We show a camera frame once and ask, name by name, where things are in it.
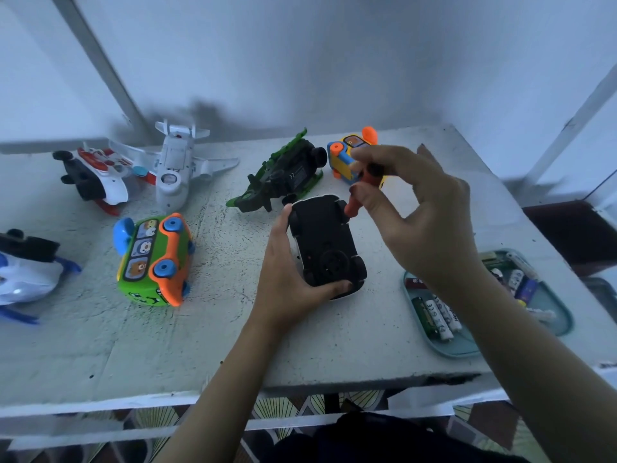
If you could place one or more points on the red screwdriver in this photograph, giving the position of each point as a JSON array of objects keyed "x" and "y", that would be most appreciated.
[{"x": 362, "y": 193}]

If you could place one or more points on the white blue toy vehicle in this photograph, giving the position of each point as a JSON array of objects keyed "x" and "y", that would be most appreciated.
[{"x": 24, "y": 270}]

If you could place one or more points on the pile of batteries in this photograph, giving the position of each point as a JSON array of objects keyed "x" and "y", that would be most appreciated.
[{"x": 439, "y": 318}]

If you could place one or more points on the person's right hand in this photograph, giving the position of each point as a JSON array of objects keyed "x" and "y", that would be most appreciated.
[{"x": 429, "y": 226}]

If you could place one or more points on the dark green toy helicopter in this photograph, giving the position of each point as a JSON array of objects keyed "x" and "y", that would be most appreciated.
[{"x": 284, "y": 173}]

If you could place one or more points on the teal container lid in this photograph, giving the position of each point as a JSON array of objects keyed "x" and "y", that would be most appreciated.
[{"x": 482, "y": 340}]

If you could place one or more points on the person's left hand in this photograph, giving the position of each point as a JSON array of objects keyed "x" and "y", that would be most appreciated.
[{"x": 280, "y": 279}]

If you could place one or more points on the dark brown storage box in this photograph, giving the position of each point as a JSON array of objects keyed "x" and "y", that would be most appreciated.
[{"x": 574, "y": 231}]

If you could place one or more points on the person's right forearm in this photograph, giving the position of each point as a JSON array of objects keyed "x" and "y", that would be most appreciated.
[{"x": 540, "y": 371}]

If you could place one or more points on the person's dark trousers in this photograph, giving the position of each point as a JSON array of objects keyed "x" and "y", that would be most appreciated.
[{"x": 386, "y": 440}]

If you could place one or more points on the red white toy vehicle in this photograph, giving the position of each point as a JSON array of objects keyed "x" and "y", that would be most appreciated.
[{"x": 96, "y": 173}]

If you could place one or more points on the black white toy car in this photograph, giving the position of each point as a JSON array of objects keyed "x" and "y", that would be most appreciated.
[{"x": 328, "y": 241}]

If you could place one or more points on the green orange toy car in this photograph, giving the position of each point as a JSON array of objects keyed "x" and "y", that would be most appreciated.
[{"x": 154, "y": 260}]

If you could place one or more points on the yellow orange toy car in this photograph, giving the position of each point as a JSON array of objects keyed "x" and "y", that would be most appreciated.
[{"x": 342, "y": 159}]

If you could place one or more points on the grey storage box lid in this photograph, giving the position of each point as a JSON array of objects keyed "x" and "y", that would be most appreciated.
[{"x": 603, "y": 294}]

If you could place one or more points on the person's left forearm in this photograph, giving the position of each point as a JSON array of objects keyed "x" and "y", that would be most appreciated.
[{"x": 227, "y": 395}]

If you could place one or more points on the white toy airplane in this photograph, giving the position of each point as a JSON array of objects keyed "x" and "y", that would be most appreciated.
[{"x": 173, "y": 168}]

